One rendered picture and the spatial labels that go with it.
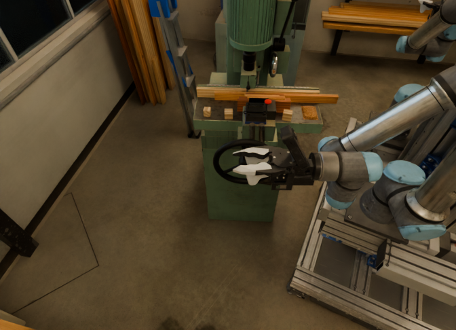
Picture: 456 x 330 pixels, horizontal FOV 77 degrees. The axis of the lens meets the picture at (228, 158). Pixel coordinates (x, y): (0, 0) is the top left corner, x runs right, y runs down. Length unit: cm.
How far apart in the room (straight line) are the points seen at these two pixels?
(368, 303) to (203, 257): 94
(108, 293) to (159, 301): 31
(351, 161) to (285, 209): 141
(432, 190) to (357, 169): 26
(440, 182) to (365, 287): 97
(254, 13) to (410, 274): 110
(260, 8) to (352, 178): 70
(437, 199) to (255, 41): 81
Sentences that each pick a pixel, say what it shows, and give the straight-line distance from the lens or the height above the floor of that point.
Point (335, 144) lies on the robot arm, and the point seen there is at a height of 117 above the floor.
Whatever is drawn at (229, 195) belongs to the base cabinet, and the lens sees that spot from 178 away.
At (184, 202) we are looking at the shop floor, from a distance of 214.
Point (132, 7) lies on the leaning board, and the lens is 259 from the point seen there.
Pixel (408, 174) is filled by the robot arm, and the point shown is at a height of 105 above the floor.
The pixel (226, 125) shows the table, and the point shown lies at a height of 87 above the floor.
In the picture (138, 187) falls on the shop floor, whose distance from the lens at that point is 230.
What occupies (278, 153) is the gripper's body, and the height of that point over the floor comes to 124.
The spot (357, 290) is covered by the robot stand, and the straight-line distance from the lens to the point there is 174.
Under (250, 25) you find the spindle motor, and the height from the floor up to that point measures 130.
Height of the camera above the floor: 177
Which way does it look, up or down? 48 degrees down
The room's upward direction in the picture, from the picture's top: straight up
